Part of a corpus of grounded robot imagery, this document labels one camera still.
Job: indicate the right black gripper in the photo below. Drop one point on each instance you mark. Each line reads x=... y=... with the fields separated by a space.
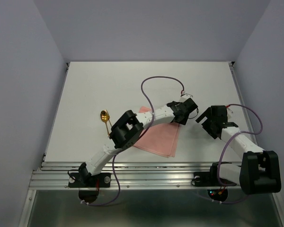
x=207 y=113

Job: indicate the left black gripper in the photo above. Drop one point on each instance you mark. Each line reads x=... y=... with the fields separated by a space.
x=183 y=122

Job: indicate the pink satin napkin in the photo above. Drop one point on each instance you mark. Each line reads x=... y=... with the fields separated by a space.
x=162 y=136

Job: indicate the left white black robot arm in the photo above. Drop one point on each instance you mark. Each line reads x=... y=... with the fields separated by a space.
x=127 y=130

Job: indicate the gold spoon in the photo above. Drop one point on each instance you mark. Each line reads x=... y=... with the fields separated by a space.
x=104 y=118

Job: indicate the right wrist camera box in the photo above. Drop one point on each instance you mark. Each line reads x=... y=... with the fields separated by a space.
x=220 y=113

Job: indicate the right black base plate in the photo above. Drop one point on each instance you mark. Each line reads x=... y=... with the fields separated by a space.
x=209 y=179

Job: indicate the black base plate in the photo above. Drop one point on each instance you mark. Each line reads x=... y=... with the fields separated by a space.
x=99 y=181
x=209 y=179

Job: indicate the aluminium frame rail front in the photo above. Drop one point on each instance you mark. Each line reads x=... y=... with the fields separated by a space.
x=131 y=176

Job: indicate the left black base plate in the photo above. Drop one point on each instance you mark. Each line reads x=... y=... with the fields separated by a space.
x=99 y=181

